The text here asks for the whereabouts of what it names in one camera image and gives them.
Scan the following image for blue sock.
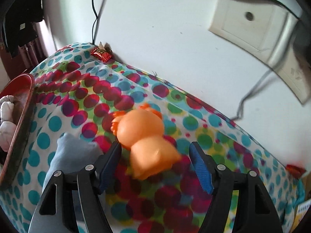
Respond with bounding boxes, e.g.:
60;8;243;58
42;133;103;192

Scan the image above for white towel sock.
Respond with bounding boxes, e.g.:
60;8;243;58
0;121;17;152

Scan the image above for orange rubber pig toy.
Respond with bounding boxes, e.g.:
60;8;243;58
111;104;182;180

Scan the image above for round red tray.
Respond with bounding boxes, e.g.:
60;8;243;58
1;73;35;190

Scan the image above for yellow cartoon box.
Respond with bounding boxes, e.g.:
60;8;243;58
290;199;310;232

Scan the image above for red snack packet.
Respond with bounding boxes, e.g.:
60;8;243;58
285;164;306;179

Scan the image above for colourful polka dot cloth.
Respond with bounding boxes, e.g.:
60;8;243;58
1;43;305;232

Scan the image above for red candy wrapper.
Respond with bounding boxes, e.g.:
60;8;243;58
91;42;113;63

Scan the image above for dark hanging clothes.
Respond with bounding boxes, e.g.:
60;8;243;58
1;0;43;57

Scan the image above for white wall socket plate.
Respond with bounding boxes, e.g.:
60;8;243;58
209;0;310;104

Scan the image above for black hanging cable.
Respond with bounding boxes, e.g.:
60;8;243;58
89;0;99;45

